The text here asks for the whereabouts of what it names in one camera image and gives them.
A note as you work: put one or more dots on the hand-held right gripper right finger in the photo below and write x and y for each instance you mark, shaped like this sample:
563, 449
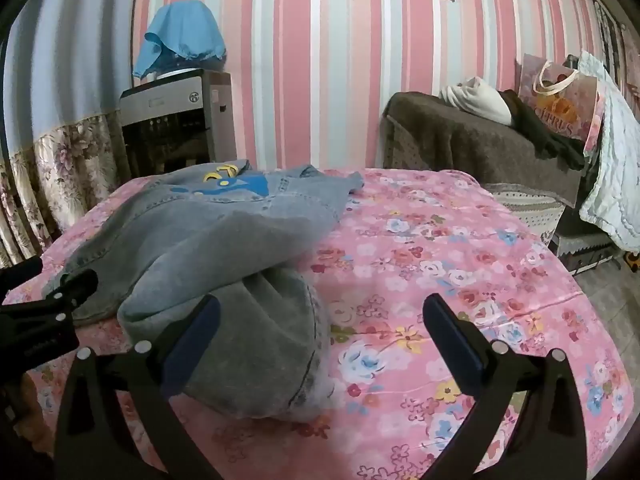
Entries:
455, 345

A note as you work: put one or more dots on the white folded cloth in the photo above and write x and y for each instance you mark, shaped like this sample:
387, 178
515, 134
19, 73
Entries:
480, 100

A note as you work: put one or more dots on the white quilt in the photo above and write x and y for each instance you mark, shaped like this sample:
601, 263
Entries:
615, 170

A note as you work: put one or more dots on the blue denim jacket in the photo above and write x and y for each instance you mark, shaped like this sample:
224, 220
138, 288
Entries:
225, 240

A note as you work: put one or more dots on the dark stool with lace cover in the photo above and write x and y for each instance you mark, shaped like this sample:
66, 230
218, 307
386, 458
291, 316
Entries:
585, 250

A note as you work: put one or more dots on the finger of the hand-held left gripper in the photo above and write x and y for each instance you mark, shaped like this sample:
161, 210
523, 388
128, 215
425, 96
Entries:
20, 269
75, 285

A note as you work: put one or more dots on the grey water dispenser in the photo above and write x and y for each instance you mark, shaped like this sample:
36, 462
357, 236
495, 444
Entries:
165, 105

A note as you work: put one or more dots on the beige dotted sofa cover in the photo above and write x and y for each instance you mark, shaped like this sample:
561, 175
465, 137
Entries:
525, 210

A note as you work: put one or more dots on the black garment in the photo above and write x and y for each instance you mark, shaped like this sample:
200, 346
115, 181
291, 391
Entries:
540, 130

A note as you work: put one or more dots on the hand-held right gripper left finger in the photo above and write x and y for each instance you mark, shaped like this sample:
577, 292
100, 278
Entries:
192, 345

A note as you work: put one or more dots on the floral paper bag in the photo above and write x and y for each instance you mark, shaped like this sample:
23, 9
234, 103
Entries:
560, 105

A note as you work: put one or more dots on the brown covered sofa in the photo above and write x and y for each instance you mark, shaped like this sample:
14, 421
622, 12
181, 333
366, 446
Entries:
450, 135

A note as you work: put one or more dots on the striped floral curtain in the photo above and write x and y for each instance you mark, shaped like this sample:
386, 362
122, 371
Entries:
60, 160

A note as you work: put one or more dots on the pink floral bedsheet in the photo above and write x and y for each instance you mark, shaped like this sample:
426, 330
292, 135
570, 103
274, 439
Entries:
425, 240

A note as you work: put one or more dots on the blue cloth cover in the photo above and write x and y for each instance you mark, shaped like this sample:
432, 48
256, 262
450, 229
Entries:
180, 30

